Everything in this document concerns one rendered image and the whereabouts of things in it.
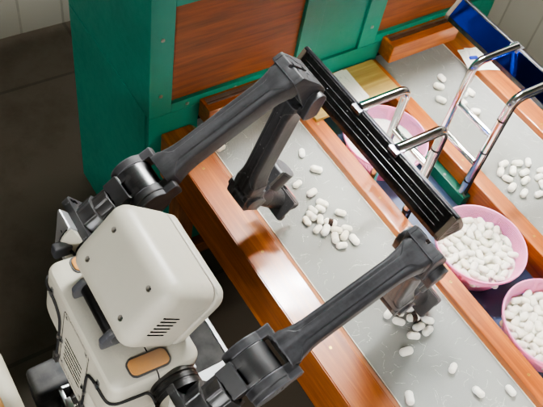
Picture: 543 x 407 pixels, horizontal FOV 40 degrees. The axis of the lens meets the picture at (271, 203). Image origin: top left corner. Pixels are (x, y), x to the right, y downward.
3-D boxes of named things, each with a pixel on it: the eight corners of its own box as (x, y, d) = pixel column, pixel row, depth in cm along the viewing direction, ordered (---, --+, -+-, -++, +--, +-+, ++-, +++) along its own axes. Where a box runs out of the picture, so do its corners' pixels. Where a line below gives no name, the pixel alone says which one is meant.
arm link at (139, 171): (96, 191, 141) (111, 213, 140) (135, 157, 140) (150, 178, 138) (120, 199, 150) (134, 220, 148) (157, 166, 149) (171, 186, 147)
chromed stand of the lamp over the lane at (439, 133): (355, 258, 210) (399, 154, 175) (315, 207, 219) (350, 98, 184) (406, 232, 218) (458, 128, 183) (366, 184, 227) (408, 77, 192)
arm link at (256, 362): (207, 379, 122) (225, 406, 120) (254, 341, 120) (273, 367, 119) (226, 374, 131) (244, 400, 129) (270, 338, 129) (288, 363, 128)
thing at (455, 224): (436, 243, 171) (447, 224, 165) (288, 70, 199) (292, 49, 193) (461, 230, 174) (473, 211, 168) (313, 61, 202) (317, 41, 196)
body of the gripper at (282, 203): (277, 177, 196) (262, 172, 190) (298, 204, 191) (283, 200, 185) (261, 194, 198) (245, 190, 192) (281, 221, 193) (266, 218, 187)
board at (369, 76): (315, 122, 227) (316, 119, 226) (288, 90, 234) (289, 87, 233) (398, 90, 241) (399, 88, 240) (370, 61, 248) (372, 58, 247)
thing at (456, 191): (459, 207, 227) (518, 103, 191) (418, 161, 236) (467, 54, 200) (503, 185, 235) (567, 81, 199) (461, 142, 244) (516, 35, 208)
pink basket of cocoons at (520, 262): (490, 319, 204) (503, 301, 196) (408, 264, 211) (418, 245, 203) (528, 258, 219) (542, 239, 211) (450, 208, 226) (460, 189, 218)
